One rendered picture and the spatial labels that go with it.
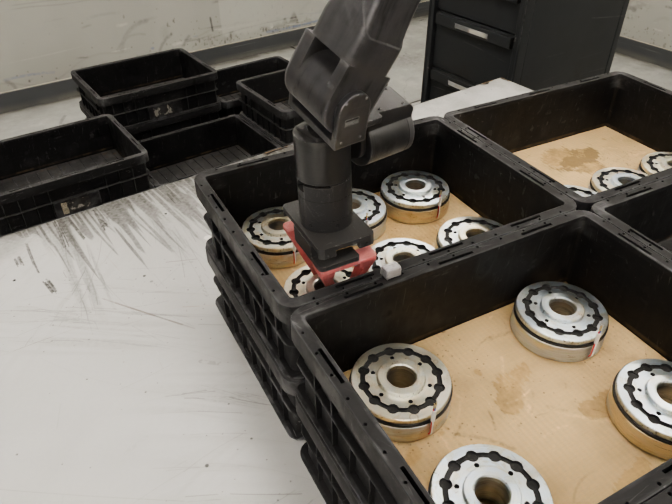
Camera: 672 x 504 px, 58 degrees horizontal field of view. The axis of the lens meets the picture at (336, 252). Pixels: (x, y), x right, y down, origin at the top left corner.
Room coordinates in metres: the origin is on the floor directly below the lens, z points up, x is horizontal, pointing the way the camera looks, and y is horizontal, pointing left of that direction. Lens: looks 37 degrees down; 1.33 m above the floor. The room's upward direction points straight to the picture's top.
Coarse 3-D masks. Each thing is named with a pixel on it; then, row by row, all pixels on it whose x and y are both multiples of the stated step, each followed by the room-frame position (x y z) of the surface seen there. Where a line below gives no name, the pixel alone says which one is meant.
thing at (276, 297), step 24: (432, 120) 0.86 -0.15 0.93; (480, 144) 0.78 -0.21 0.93; (216, 168) 0.71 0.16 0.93; (240, 168) 0.71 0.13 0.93; (552, 192) 0.65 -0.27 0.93; (216, 216) 0.60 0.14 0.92; (552, 216) 0.60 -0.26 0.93; (240, 240) 0.55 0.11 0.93; (480, 240) 0.55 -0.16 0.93; (264, 264) 0.50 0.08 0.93; (408, 264) 0.50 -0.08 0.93; (264, 288) 0.47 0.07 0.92; (336, 288) 0.47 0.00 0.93; (288, 312) 0.44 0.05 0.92
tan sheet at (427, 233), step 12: (456, 204) 0.78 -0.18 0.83; (444, 216) 0.74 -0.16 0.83; (456, 216) 0.74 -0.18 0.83; (480, 216) 0.74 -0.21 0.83; (396, 228) 0.71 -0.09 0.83; (408, 228) 0.71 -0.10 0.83; (420, 228) 0.71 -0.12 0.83; (432, 228) 0.71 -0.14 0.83; (420, 240) 0.68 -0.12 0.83; (432, 240) 0.68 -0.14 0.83; (300, 264) 0.63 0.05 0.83; (276, 276) 0.61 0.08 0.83; (288, 276) 0.61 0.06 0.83
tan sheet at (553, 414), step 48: (432, 336) 0.50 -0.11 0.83; (480, 336) 0.50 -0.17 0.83; (624, 336) 0.50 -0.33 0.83; (480, 384) 0.43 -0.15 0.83; (528, 384) 0.43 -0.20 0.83; (576, 384) 0.43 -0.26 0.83; (480, 432) 0.37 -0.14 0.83; (528, 432) 0.37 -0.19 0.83; (576, 432) 0.37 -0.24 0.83; (576, 480) 0.31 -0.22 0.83; (624, 480) 0.31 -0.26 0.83
